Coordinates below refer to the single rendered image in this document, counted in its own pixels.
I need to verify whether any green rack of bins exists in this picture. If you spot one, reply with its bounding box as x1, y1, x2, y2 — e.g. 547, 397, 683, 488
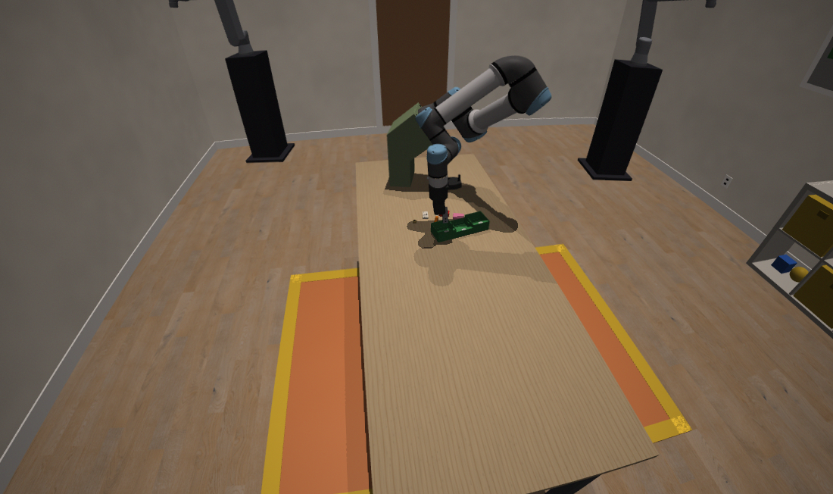
431, 211, 490, 242

